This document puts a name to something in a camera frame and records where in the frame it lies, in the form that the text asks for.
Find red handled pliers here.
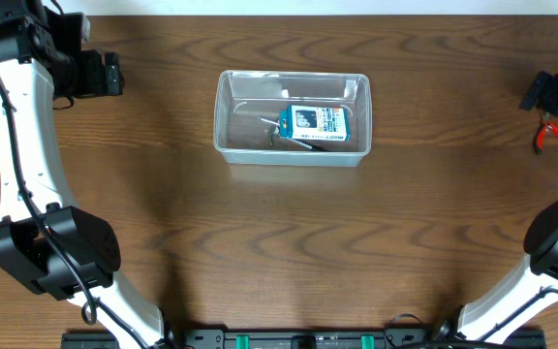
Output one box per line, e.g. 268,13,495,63
532,111,558,156

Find clear plastic container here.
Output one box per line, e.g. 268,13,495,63
213,70,372,168

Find screwdriver yellow collar black handle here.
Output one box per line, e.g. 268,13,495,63
258,117,281,127

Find small claw hammer black handle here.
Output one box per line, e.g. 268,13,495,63
268,127,326,152

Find blue white screwdriver box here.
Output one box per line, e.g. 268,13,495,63
278,105,351,142

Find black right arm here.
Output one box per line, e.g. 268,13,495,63
431,71,558,348

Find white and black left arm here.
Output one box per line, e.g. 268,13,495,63
0,1,174,348

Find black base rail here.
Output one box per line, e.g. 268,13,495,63
60,327,547,349

